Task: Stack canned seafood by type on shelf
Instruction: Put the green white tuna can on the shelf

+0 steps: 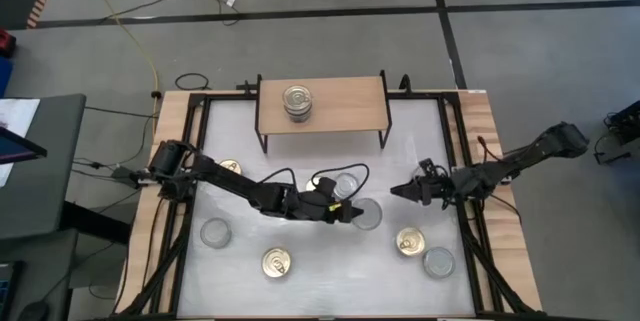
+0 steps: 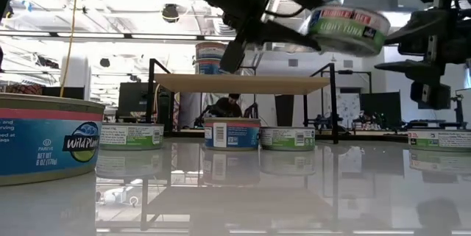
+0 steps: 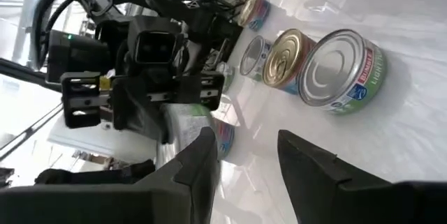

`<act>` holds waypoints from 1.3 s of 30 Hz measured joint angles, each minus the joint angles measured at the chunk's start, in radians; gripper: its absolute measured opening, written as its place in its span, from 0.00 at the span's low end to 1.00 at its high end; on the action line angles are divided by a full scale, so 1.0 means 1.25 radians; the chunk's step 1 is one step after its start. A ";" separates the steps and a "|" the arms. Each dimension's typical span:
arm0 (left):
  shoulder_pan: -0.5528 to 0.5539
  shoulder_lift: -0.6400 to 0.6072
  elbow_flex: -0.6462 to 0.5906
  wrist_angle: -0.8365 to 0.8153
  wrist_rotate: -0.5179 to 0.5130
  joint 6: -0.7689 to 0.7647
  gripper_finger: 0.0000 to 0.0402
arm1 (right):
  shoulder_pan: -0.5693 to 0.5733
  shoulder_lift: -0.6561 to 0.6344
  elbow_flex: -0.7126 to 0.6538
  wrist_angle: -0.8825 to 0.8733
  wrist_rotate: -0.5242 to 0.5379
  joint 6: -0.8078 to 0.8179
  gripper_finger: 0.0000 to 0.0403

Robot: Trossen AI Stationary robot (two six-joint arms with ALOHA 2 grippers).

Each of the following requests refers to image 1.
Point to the white plug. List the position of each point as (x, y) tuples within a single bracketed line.
[(230, 1)]

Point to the black mouse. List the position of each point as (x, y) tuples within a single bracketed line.
[(34, 312)]

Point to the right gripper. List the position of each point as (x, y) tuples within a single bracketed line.
[(437, 191)]

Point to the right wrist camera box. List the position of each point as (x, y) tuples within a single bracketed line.
[(427, 167)]

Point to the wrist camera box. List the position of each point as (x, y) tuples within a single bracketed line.
[(427, 167), (327, 186)]

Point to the dark tablet screen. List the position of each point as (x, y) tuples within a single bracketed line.
[(15, 147)]

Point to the blue item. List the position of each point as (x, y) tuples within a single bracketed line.
[(4, 76)]

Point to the grey desk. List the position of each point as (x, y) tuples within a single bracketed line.
[(50, 161)]

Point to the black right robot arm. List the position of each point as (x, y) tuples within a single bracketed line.
[(525, 158)]

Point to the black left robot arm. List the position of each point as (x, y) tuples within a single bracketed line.
[(235, 183)]

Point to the black table frame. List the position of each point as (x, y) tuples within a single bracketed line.
[(225, 96)]

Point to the white paper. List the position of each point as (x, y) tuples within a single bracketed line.
[(20, 113)]

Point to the black equipment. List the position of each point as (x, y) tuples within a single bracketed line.
[(627, 126)]

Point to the red item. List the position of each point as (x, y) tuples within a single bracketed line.
[(6, 42)]

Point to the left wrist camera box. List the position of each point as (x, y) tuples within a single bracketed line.
[(327, 186)]

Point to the wooden shelf black legs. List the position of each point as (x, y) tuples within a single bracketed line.
[(340, 106)]

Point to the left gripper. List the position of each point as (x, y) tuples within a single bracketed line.
[(315, 208)]

